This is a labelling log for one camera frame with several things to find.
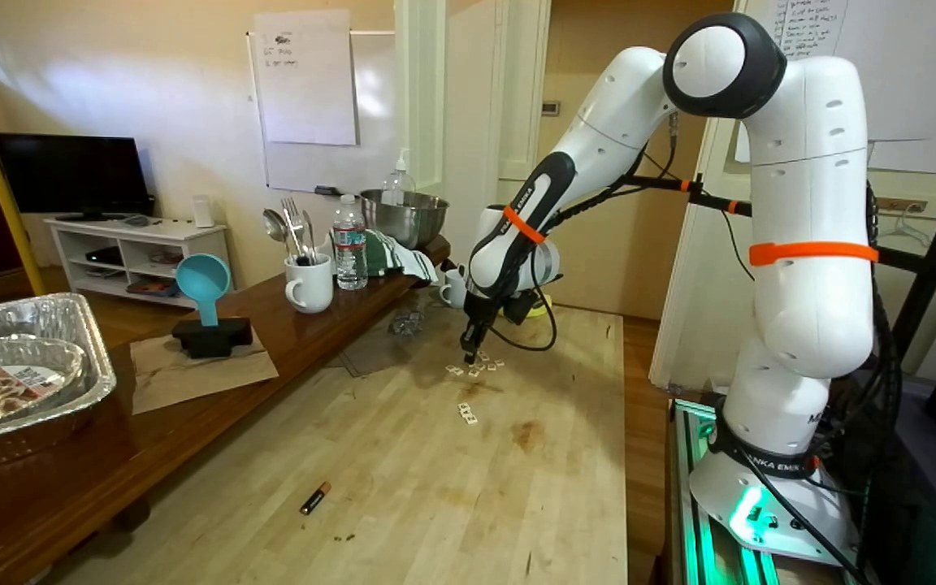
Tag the black horizontal rod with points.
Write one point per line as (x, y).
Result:
(925, 261)

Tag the black marker pen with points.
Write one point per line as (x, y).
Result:
(313, 498)

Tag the white flip chart paper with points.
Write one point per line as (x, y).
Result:
(306, 87)

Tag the crushed clear plastic bottle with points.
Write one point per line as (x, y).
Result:
(406, 319)

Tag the yellow level stick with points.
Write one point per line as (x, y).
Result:
(14, 229)

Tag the aluminium foil tray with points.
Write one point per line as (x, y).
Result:
(47, 325)

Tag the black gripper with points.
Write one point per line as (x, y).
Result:
(481, 315)

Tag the white television stand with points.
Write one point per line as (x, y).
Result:
(144, 231)

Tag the black block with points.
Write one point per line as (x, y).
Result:
(212, 339)

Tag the metal spoon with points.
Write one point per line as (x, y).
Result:
(276, 223)

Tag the small wall switch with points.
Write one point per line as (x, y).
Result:
(549, 108)

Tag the tan cardboard sheet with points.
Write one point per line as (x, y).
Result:
(195, 377)

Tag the small wall whiteboard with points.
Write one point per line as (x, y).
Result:
(375, 150)

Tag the clear water bottle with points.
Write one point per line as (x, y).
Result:
(349, 256)

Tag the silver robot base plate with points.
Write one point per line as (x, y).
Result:
(780, 507)

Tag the dark wooden table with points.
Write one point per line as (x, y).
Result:
(78, 477)

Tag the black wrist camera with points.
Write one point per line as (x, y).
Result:
(522, 307)

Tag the steel mixing bowl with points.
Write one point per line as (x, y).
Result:
(413, 216)

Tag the white mug holding utensils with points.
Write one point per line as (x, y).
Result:
(309, 287)

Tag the aluminium robot stand frame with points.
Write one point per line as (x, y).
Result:
(706, 522)

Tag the black television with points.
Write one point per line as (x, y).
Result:
(73, 173)

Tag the clear pump sanitiser bottle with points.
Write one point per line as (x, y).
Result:
(394, 191)

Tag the green striped white towel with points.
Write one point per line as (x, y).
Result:
(404, 261)

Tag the large written whiteboard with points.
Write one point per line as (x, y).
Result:
(925, 87)

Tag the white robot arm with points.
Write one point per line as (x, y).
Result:
(813, 216)

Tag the white door frame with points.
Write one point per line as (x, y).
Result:
(423, 100)

